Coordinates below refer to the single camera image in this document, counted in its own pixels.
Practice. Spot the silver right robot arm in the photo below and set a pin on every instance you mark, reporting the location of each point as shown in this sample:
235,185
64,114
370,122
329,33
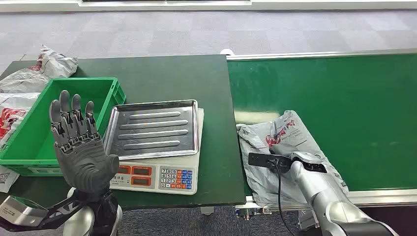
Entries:
325,198

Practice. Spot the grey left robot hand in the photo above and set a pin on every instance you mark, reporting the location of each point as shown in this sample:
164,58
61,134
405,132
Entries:
83,159

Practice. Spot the white round conveyor knob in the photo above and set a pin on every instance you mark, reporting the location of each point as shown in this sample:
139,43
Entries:
227,51

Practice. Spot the green plastic crate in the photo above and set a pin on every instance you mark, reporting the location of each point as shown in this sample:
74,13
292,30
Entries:
35,140

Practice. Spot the white electronic weighing scale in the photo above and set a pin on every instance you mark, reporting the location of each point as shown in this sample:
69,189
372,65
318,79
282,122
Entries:
153,176

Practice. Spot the grey courier bag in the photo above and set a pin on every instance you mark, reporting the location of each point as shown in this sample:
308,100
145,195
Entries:
260,182
42,71

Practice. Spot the white courier bag, QR code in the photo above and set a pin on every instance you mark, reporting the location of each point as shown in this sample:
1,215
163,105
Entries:
5,177

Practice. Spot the steel scale tray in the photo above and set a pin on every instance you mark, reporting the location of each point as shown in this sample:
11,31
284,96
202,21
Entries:
153,130

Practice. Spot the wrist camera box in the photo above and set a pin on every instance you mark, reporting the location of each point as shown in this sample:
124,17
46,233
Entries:
19,211
260,159

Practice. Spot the grey table foot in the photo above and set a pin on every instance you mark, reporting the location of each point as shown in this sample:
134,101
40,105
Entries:
207,210

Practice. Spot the white courier bag, red print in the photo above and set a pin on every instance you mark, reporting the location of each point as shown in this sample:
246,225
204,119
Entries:
13,114

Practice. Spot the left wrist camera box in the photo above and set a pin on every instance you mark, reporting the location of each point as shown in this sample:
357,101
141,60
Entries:
19,211

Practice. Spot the crumpled grey courier bag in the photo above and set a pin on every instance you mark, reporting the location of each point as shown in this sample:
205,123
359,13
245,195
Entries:
42,71

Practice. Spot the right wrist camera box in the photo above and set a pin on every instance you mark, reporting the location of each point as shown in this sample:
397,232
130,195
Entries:
260,159

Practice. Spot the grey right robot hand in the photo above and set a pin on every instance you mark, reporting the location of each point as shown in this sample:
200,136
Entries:
306,161

